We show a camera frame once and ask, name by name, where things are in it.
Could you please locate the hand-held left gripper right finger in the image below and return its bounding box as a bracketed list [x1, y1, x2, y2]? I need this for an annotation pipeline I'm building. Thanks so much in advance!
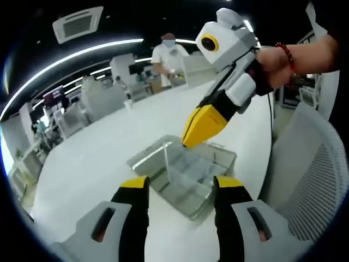
[213, 175, 290, 262]

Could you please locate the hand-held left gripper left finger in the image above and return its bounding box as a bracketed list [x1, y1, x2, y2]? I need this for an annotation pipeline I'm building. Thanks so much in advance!
[51, 176, 151, 262]

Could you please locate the clear plastic divider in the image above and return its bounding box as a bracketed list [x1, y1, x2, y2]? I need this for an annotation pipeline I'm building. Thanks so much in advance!
[162, 142, 173, 184]

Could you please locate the clear plastic guide fixture box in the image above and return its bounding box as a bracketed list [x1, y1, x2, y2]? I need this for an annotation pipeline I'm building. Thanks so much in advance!
[127, 133, 238, 222]

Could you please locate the person's right hand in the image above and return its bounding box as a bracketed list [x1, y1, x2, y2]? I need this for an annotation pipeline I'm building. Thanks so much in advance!
[245, 45, 294, 97]

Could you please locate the white mesh office chair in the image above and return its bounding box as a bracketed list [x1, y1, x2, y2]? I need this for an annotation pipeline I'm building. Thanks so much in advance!
[52, 104, 88, 138]
[261, 102, 348, 242]

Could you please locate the large grey chair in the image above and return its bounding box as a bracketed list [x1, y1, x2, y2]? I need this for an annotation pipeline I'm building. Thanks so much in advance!
[81, 76, 127, 121]

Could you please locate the white low cabinet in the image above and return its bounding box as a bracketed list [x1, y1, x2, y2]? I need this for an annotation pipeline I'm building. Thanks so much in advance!
[10, 135, 50, 192]

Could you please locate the person's black shirt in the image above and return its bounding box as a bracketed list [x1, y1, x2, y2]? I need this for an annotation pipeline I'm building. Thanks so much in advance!
[326, 0, 349, 39]

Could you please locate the ceiling light strip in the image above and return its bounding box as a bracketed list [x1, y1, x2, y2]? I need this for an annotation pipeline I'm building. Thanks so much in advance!
[0, 38, 145, 121]

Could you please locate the ceiling air conditioner vent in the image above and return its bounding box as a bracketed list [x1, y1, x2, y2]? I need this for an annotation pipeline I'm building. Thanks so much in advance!
[52, 5, 105, 45]

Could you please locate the red bead bracelet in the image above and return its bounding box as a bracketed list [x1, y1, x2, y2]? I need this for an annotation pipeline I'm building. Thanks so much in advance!
[274, 41, 298, 80]

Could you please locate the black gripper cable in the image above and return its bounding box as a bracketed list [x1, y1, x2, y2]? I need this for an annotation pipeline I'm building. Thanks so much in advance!
[265, 91, 275, 143]

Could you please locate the wall screen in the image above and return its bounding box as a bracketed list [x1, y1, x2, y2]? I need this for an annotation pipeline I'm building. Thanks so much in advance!
[43, 85, 67, 108]

